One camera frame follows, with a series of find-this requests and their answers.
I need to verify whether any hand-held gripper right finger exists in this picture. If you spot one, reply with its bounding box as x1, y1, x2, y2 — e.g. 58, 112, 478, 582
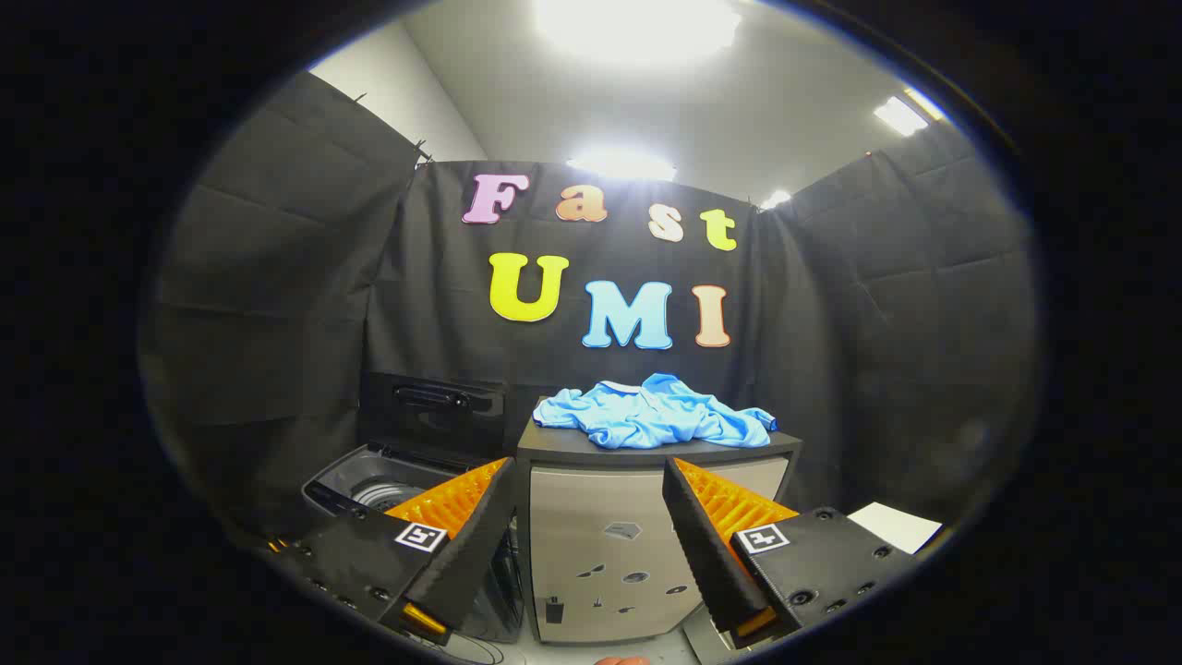
662, 458, 925, 651

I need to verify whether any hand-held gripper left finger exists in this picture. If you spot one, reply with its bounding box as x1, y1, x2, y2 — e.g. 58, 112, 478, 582
268, 456, 519, 646

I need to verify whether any grey washing machine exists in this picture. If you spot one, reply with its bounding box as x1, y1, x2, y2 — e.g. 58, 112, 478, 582
302, 441, 525, 644

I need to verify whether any light blue polo shirt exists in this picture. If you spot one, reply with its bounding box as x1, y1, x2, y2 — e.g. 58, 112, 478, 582
533, 373, 778, 451

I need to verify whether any black washing machine lid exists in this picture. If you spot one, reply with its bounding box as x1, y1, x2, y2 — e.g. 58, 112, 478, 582
358, 371, 508, 459

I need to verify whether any grey cabinet with dark top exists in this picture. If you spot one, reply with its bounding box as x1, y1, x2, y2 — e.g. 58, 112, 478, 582
516, 405, 803, 645

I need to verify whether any white paper sheet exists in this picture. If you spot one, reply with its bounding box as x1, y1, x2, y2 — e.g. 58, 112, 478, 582
847, 502, 944, 556

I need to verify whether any black backdrop cloth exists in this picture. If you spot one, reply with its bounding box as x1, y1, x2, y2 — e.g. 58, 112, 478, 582
139, 72, 1041, 548

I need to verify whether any large ceiling light panel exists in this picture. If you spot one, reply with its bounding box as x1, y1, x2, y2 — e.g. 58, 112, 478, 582
534, 0, 742, 67

